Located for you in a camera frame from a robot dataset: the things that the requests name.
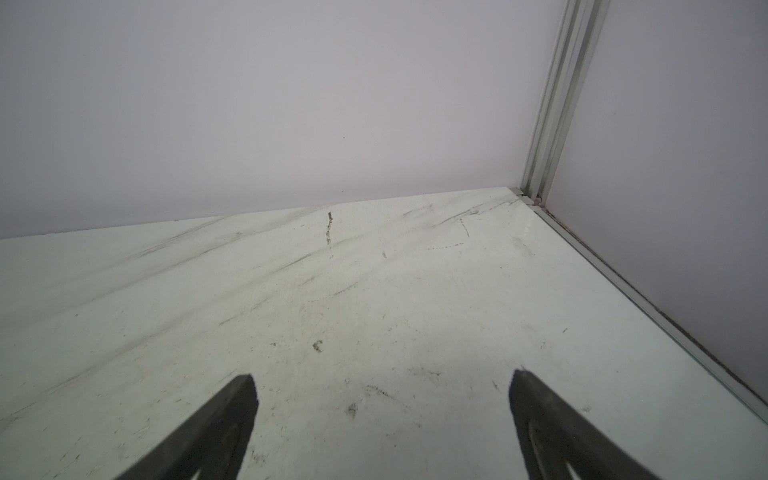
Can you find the aluminium frame corner post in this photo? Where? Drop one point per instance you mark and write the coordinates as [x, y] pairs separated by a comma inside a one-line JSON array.
[[576, 41]]

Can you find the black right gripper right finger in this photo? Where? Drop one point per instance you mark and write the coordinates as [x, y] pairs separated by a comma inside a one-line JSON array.
[[557, 442]]

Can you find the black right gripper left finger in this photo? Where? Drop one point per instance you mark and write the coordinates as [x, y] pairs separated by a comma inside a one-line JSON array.
[[211, 443]]

